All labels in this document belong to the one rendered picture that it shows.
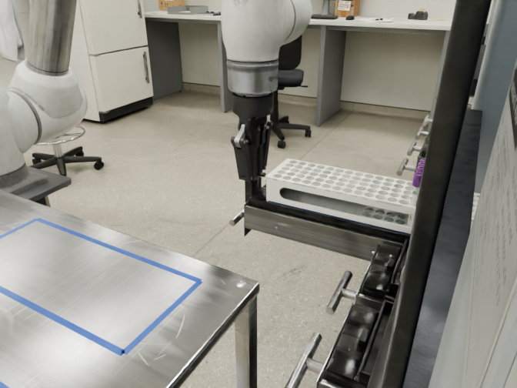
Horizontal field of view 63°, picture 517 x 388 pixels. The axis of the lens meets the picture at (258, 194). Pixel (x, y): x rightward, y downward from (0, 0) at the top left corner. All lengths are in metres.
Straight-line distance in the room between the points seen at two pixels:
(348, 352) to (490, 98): 0.46
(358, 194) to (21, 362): 0.53
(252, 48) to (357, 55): 3.65
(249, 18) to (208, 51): 4.34
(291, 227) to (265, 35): 0.33
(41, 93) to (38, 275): 0.68
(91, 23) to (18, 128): 2.85
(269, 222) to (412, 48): 3.58
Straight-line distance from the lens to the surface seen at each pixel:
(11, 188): 1.21
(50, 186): 1.22
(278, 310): 1.75
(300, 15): 0.84
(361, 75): 4.36
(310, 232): 0.75
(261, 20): 0.71
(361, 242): 0.72
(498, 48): 0.75
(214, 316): 0.53
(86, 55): 4.06
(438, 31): 3.57
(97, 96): 4.10
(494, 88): 0.76
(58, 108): 1.26
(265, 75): 0.73
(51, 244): 0.72
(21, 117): 1.21
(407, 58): 4.26
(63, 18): 1.19
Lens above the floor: 1.18
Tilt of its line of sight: 27 degrees down
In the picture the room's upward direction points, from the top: straight up
